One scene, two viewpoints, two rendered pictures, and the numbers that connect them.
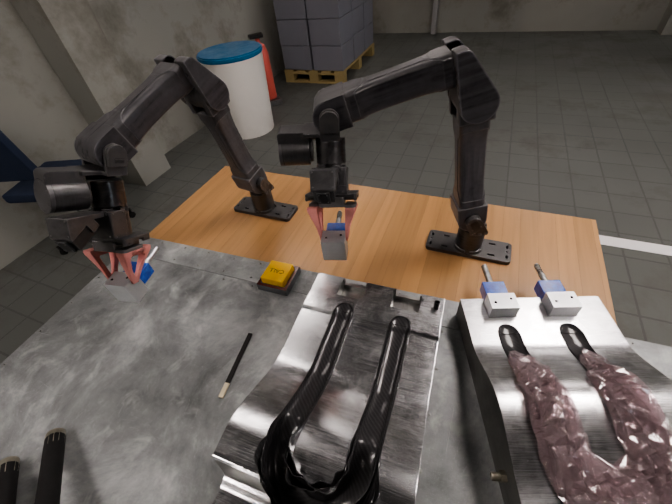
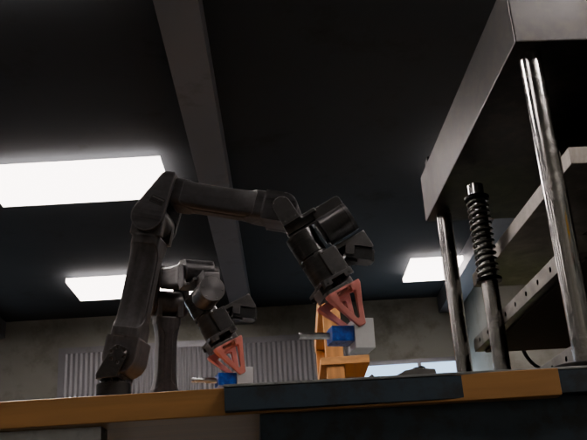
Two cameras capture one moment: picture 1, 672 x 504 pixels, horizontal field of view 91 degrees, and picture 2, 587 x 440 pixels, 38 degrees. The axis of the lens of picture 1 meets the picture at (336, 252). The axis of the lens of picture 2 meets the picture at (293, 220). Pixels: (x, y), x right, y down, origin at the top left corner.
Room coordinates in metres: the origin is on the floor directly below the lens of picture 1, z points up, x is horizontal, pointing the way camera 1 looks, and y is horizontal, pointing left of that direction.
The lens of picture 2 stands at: (1.28, 1.70, 0.56)
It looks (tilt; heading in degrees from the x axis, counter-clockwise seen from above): 22 degrees up; 242
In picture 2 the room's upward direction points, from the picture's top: 4 degrees counter-clockwise
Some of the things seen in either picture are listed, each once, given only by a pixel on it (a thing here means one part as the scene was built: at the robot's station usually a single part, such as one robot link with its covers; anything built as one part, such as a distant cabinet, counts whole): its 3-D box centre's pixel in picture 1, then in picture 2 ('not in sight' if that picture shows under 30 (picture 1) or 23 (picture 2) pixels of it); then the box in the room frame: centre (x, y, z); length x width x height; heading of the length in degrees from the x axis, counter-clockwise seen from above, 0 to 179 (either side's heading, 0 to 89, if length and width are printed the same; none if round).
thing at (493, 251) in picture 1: (470, 236); not in sight; (0.58, -0.33, 0.84); 0.20 x 0.07 x 0.08; 63
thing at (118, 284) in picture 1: (140, 269); (334, 335); (0.52, 0.42, 0.93); 0.13 x 0.05 x 0.05; 164
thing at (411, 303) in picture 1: (405, 305); not in sight; (0.38, -0.12, 0.87); 0.05 x 0.05 x 0.04; 65
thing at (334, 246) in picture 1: (337, 230); (221, 381); (0.56, -0.01, 0.93); 0.13 x 0.05 x 0.05; 168
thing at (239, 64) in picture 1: (241, 92); not in sight; (3.37, 0.70, 0.36); 0.57 x 0.57 x 0.72
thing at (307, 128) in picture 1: (308, 135); (205, 284); (0.60, 0.02, 1.14); 0.12 x 0.09 x 0.12; 86
